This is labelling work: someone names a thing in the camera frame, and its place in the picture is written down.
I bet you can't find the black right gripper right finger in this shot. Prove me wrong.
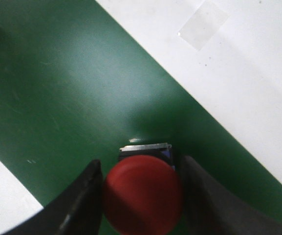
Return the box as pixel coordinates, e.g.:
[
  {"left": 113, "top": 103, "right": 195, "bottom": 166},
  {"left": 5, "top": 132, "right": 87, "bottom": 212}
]
[{"left": 179, "top": 156, "right": 282, "bottom": 235}]

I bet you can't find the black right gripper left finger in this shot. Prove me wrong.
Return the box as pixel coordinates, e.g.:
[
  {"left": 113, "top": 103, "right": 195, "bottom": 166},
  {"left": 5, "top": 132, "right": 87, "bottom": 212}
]
[{"left": 7, "top": 160, "right": 103, "bottom": 235}]

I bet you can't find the red mushroom push button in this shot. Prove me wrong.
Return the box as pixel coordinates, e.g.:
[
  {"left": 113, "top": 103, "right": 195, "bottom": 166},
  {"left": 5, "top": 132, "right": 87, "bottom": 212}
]
[{"left": 102, "top": 143, "right": 183, "bottom": 235}]

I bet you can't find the green conveyor belt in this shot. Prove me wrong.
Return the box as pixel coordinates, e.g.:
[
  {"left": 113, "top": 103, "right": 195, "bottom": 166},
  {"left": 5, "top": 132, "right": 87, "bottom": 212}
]
[{"left": 0, "top": 0, "right": 282, "bottom": 224}]

